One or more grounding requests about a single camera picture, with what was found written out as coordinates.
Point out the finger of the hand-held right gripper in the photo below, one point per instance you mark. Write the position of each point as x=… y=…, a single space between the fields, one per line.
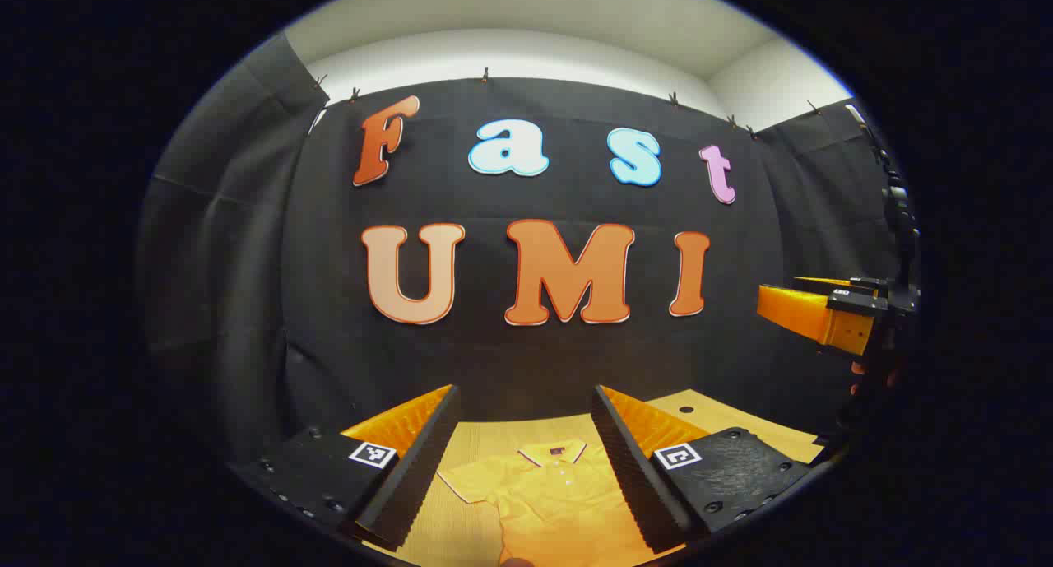
x=806 y=313
x=831 y=282

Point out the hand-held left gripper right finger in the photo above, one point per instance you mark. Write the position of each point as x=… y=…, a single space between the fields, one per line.
x=633 y=476

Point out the orange T-shirt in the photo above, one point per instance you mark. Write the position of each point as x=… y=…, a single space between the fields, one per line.
x=559 y=501

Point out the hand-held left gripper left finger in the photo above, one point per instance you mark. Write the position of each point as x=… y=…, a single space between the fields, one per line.
x=419 y=468

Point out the black backdrop cloth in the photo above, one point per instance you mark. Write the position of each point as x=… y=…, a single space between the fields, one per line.
x=494 y=361

